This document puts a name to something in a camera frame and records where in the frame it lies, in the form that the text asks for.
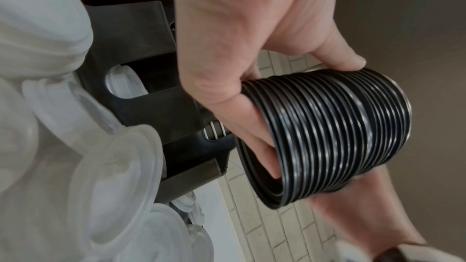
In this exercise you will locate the person's right hand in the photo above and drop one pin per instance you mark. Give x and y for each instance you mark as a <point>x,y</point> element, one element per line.
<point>367,212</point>

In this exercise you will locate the person's left hand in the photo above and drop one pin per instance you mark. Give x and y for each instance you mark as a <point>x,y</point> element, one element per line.
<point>247,25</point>

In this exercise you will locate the stack of black lids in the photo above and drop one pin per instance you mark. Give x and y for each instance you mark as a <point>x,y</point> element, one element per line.
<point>327,134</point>

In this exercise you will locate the black cup and lid organizer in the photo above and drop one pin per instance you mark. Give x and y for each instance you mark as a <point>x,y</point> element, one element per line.
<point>145,39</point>

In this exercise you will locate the pile of white cup lids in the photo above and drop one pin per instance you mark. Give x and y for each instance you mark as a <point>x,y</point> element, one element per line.
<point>54,140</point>

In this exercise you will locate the right marker wristband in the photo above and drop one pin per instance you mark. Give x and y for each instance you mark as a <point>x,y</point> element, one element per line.
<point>418,253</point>

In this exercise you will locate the stack of gold paper cups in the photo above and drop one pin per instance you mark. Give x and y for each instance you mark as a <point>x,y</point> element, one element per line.
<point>215,131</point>

